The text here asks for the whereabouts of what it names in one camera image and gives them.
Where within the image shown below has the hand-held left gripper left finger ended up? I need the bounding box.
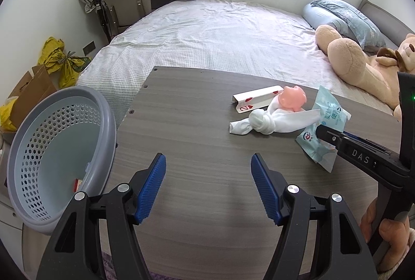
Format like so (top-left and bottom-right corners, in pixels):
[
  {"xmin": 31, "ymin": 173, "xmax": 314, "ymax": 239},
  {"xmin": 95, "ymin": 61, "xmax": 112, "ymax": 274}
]
[{"xmin": 36, "ymin": 153, "xmax": 167, "ymax": 280}]

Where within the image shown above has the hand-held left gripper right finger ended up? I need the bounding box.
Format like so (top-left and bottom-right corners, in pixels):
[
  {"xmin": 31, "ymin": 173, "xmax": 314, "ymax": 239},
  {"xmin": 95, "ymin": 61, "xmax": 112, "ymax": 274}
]
[{"xmin": 251, "ymin": 153, "xmax": 378, "ymax": 280}]

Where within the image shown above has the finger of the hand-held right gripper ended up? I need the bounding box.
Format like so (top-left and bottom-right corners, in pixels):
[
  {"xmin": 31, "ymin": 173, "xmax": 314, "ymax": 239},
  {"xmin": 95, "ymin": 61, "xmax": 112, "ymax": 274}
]
[
  {"xmin": 343, "ymin": 132, "xmax": 391, "ymax": 154},
  {"xmin": 316, "ymin": 124, "xmax": 344, "ymax": 154}
]

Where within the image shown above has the light blue tissue packet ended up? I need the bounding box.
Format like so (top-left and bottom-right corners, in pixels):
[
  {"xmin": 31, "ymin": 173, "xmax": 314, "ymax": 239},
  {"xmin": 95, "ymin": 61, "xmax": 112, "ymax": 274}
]
[{"xmin": 296, "ymin": 85, "xmax": 351, "ymax": 173}]

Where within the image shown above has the grey perforated plastic basket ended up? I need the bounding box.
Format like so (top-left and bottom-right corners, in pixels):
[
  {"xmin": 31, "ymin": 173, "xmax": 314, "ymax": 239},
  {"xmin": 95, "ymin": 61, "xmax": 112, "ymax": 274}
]
[{"xmin": 6, "ymin": 86, "xmax": 116, "ymax": 233}]

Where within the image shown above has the person's right hand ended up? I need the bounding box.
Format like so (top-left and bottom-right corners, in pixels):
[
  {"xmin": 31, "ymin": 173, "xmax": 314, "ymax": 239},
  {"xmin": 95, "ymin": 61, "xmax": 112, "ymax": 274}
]
[{"xmin": 360, "ymin": 197, "xmax": 415, "ymax": 272}]

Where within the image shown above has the pink rubber toy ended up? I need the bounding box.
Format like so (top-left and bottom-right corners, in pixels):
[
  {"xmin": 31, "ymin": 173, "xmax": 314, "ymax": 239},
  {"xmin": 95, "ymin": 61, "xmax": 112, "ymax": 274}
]
[{"xmin": 279, "ymin": 86, "xmax": 307, "ymax": 112}]

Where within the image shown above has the white knotted sock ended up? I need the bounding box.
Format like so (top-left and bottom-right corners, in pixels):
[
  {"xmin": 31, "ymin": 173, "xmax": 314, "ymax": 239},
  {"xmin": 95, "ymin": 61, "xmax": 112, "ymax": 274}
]
[{"xmin": 230, "ymin": 95, "xmax": 321, "ymax": 136}]

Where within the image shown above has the large tan teddy bear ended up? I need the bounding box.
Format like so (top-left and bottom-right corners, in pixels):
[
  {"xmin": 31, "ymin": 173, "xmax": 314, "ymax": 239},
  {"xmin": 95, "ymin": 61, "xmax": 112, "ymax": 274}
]
[{"xmin": 315, "ymin": 25, "xmax": 415, "ymax": 120}]

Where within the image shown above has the white playing card box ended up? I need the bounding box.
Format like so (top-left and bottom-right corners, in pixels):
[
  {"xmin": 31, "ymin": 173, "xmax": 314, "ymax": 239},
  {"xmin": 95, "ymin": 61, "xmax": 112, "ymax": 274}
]
[{"xmin": 233, "ymin": 86, "xmax": 283, "ymax": 114}]

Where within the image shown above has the light blue pillow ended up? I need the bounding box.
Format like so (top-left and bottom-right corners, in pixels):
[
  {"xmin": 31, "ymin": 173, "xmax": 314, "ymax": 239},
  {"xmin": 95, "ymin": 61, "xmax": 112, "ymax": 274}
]
[{"xmin": 302, "ymin": 0, "xmax": 390, "ymax": 52}]

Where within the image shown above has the grey bed headboard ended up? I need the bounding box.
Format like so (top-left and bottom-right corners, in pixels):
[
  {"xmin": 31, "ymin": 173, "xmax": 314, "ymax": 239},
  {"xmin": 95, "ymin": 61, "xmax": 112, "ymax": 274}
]
[{"xmin": 358, "ymin": 0, "xmax": 415, "ymax": 50}]

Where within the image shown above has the brown cardboard box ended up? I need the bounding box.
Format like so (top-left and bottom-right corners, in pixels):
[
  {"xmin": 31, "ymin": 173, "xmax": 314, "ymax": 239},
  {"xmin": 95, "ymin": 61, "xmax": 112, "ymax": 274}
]
[{"xmin": 6, "ymin": 64, "xmax": 58, "ymax": 131}]

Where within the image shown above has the bed with checked sheet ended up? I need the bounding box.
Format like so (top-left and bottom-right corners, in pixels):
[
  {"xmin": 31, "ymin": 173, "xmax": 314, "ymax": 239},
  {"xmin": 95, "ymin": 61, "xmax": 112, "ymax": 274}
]
[{"xmin": 76, "ymin": 0, "xmax": 399, "ymax": 118}]

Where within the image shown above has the tied yellow plastic bag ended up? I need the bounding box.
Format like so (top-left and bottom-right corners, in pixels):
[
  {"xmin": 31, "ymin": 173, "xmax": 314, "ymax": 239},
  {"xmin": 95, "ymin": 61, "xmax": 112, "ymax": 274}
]
[{"xmin": 38, "ymin": 37, "xmax": 93, "ymax": 89}]

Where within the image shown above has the crumpled yellow plastic bag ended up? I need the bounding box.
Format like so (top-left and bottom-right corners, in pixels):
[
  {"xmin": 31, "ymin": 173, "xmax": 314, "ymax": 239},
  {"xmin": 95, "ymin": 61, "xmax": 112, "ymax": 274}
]
[{"xmin": 0, "ymin": 97, "xmax": 18, "ymax": 131}]

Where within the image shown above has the black folding stand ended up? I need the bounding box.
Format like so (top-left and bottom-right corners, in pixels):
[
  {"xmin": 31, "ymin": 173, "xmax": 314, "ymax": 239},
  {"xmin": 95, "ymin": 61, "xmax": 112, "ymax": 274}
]
[{"xmin": 94, "ymin": 0, "xmax": 112, "ymax": 37}]

